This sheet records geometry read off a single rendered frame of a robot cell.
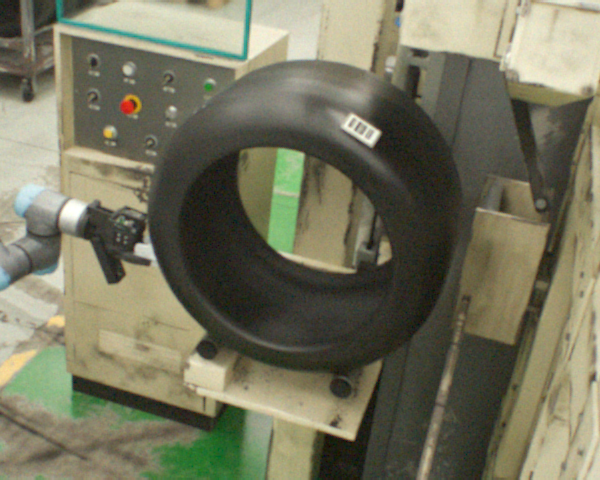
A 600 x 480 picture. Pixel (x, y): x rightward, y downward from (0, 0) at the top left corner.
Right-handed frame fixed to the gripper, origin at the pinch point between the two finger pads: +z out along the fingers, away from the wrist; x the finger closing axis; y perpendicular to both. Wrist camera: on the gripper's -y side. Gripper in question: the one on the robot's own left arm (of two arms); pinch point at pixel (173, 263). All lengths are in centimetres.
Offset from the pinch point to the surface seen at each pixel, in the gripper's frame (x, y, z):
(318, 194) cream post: 27.7, 12.2, 20.8
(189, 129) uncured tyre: -9.5, 34.7, 2.1
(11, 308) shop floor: 95, -115, -97
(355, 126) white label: -11, 46, 30
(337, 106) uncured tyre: -8, 47, 26
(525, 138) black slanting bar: 21, 42, 58
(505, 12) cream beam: -34, 74, 47
